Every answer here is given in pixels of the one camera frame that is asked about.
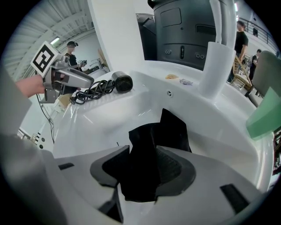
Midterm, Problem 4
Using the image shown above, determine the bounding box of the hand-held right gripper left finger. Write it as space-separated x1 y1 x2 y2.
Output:
54 144 132 223

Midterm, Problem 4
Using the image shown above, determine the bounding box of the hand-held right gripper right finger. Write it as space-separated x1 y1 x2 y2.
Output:
153 145 265 217

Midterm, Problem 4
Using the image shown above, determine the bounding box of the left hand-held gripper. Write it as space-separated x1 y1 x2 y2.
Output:
30 40 95 104

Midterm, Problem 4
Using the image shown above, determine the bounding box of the black hair dryer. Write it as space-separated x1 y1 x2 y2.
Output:
69 70 134 105

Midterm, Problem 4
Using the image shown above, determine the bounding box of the black fabric bag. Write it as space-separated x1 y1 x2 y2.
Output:
128 108 193 203

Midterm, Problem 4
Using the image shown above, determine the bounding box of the person's left forearm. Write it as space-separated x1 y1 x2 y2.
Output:
15 74 46 98

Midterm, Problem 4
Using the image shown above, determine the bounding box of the white upright panel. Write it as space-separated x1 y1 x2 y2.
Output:
87 0 146 73

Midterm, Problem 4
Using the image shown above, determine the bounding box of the person's white sleeve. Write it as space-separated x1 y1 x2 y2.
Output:
0 65 33 138

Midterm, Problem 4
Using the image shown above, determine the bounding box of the pale green plastic object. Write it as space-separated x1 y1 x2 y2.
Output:
245 50 281 140

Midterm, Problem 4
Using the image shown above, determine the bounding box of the wicker chair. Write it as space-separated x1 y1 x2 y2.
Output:
230 54 256 91

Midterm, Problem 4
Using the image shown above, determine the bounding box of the white faucet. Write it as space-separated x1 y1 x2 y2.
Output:
198 0 237 100

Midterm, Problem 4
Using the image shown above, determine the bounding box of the dark grey machine housing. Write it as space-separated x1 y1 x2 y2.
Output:
136 0 223 71

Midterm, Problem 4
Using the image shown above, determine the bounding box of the metal railing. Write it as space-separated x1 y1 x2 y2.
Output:
238 16 277 51

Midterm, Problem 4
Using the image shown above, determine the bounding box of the black hanging cable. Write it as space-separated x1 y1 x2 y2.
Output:
36 94 55 145

